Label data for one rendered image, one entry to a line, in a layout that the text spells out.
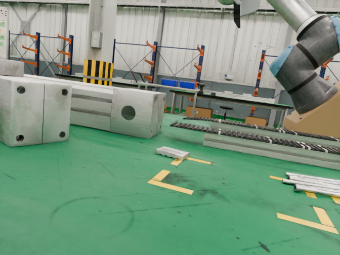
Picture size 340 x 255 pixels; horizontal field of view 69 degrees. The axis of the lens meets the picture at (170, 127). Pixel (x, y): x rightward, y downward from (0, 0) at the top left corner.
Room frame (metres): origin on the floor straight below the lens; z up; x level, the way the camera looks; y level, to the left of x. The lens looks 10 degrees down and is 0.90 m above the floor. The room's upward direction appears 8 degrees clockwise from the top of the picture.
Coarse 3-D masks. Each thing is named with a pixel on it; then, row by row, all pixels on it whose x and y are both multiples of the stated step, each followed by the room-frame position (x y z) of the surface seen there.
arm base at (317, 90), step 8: (312, 80) 0.90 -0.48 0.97; (320, 80) 0.90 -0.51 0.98; (296, 88) 0.91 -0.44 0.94; (304, 88) 0.90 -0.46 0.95; (312, 88) 0.89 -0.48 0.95; (320, 88) 0.88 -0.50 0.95; (328, 88) 0.89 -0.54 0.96; (336, 88) 0.90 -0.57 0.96; (296, 96) 0.93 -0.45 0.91; (304, 96) 0.90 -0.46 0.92; (312, 96) 0.88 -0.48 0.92; (320, 96) 0.87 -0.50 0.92; (328, 96) 0.87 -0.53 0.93; (296, 104) 0.93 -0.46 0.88; (304, 104) 0.91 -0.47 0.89; (312, 104) 0.88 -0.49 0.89; (320, 104) 0.87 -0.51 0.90; (304, 112) 0.91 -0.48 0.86
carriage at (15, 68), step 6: (0, 60) 0.61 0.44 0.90; (6, 60) 0.63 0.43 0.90; (12, 60) 0.65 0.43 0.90; (0, 66) 0.61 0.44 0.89; (6, 66) 0.63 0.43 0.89; (12, 66) 0.65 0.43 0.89; (18, 66) 0.67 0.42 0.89; (0, 72) 0.61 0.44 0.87; (6, 72) 0.63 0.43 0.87; (12, 72) 0.65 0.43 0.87; (18, 72) 0.67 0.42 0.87
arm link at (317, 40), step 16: (272, 0) 1.02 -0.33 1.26; (288, 0) 0.98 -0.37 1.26; (288, 16) 0.98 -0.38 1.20; (304, 16) 0.94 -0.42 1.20; (320, 16) 0.91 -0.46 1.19; (336, 16) 0.90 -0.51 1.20; (304, 32) 0.92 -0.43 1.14; (320, 32) 0.89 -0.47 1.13; (336, 32) 0.86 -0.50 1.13; (320, 48) 0.88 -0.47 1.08; (336, 48) 0.88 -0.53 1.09; (320, 64) 0.91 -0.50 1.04
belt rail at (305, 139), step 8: (224, 128) 0.69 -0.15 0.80; (232, 128) 0.68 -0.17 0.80; (240, 128) 0.67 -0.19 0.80; (248, 128) 0.67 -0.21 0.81; (264, 136) 0.66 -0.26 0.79; (272, 136) 0.66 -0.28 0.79; (280, 136) 0.65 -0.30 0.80; (288, 136) 0.65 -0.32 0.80; (296, 136) 0.64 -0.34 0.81; (320, 144) 0.64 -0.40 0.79; (328, 144) 0.63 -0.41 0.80; (336, 144) 0.62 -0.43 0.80
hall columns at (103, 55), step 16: (96, 0) 3.93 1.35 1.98; (112, 0) 3.88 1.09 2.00; (96, 16) 3.94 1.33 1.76; (112, 16) 3.91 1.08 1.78; (112, 32) 3.95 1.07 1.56; (96, 48) 3.92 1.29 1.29; (112, 48) 3.98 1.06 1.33; (96, 64) 3.74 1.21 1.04; (112, 64) 3.99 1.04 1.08; (96, 80) 3.73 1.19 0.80
